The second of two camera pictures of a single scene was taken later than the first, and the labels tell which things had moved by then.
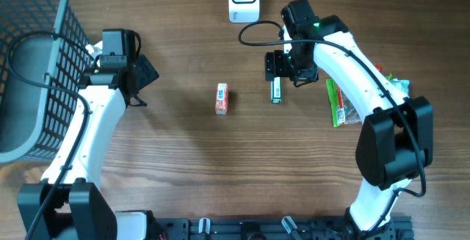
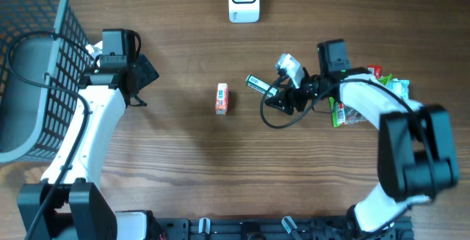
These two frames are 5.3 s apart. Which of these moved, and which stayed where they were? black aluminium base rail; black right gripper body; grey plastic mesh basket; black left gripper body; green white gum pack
Moved: black right gripper body; green white gum pack
Stayed: black left gripper body; grey plastic mesh basket; black aluminium base rail
